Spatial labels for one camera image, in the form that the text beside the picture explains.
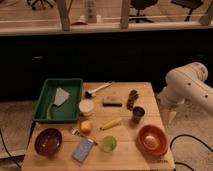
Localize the dark small cup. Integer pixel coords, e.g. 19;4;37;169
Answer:
132;106;145;123

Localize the green plastic tray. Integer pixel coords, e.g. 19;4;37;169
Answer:
33;78;83;124

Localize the black cable left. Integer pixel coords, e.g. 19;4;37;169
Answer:
0;120;37;169

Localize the grey cloth piece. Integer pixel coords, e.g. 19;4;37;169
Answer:
54;88;70;106

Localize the dark purple bowl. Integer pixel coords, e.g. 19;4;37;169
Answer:
34;128;62;157

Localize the white round container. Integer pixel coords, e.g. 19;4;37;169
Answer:
79;99;94;116

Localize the black office chair right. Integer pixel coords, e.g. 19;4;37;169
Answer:
171;0;203;22

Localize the blue rectangular sponge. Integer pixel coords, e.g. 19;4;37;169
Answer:
72;138;94;163

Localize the black office chair left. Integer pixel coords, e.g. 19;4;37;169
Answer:
26;0;57;10

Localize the brown pine cone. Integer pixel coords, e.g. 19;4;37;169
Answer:
126;90;138;110

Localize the yellow banana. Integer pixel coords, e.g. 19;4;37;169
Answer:
100;118;122;131

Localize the orange apple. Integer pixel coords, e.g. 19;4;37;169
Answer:
80;120;93;134

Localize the orange bowl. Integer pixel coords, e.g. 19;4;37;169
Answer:
136;125;168;156

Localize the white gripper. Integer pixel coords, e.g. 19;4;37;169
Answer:
157;92;183;127

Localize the black office chair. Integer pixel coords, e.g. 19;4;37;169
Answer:
171;0;203;22
26;0;57;10
129;0;158;23

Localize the green plastic cup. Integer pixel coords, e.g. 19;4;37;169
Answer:
100;136;117;153

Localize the black cable right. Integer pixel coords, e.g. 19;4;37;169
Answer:
169;133;213;171

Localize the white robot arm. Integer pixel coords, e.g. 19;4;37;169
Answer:
157;62;213;127

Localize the black cable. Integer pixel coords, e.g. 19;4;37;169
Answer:
169;133;213;171
0;120;37;169

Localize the pale egg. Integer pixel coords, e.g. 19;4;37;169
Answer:
144;135;159;150

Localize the green curved vegetable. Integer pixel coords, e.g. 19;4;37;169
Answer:
46;103;54;119

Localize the white handled brush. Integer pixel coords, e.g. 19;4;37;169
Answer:
85;81;114;98

